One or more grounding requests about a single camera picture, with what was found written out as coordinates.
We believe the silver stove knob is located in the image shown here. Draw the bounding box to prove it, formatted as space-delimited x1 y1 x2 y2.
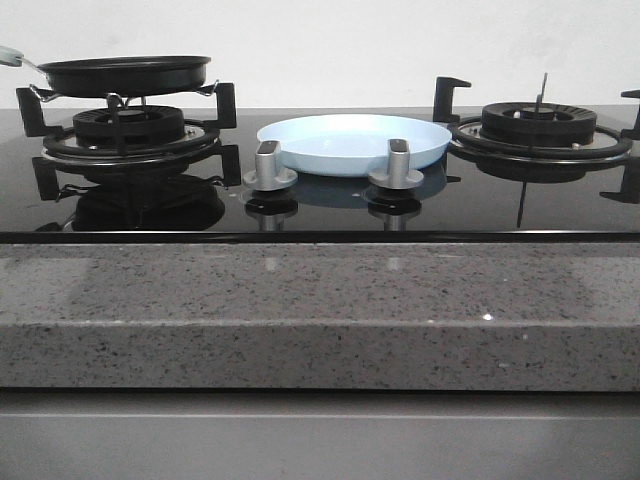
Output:
368 139 424 190
243 140 298 192

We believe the light blue plate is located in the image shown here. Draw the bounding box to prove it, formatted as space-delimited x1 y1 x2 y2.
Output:
257 114 452 177

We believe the left black burner with grate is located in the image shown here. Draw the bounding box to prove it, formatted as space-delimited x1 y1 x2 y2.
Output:
16 83 237 170

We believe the black frying pan mint handle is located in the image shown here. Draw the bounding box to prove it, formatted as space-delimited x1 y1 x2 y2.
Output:
0 45 213 99

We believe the left silver stove knob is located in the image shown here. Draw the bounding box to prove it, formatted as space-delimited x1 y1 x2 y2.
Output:
243 140 298 192

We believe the right silver stove knob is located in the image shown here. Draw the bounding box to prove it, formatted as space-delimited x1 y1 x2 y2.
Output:
368 139 424 190

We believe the black burner with grate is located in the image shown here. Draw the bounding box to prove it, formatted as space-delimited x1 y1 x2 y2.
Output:
433 77 639 183
16 83 237 170

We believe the grey cabinet front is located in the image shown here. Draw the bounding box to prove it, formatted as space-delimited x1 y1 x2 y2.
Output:
1 390 639 479

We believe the right black burner with grate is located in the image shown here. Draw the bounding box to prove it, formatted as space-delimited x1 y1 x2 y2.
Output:
433 77 639 183

